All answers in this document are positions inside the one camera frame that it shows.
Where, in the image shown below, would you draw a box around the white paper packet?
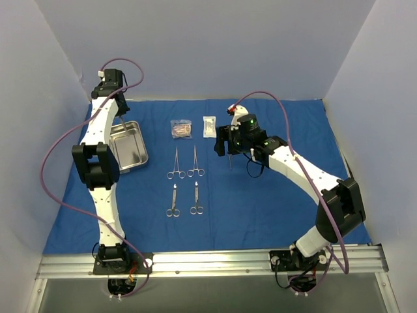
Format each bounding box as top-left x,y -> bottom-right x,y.
203,116 -> 216,138

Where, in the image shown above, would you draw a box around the purple printed packet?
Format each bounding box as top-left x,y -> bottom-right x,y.
170,119 -> 192,139

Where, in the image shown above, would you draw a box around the steel hemostat forceps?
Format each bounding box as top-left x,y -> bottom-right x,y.
186,146 -> 205,177
166,148 -> 186,180

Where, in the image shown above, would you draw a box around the steel instrument tray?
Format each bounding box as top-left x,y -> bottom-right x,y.
109,121 -> 149,173

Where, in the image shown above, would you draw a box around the steel surgical scissors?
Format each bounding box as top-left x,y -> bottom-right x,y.
190,181 -> 204,215
166,184 -> 180,217

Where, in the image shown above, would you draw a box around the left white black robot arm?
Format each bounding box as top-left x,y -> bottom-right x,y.
72,82 -> 132,273

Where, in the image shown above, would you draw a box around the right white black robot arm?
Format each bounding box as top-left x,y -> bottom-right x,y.
214,125 -> 366,269

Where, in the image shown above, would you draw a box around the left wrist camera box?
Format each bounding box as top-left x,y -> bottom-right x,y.
103,68 -> 124,88

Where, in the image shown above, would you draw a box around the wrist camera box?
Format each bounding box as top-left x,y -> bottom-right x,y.
103,68 -> 124,88
237,113 -> 261,139

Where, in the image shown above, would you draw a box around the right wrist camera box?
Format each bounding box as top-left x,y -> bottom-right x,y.
237,113 -> 261,139

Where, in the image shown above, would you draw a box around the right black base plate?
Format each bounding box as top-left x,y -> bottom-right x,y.
269,249 -> 328,272

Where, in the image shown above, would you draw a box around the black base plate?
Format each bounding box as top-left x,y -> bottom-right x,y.
269,249 -> 328,272
93,252 -> 154,275

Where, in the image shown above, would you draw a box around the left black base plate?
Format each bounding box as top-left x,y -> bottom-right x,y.
93,252 -> 154,275

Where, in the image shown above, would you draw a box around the front aluminium rail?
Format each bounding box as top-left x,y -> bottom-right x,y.
36,245 -> 388,279

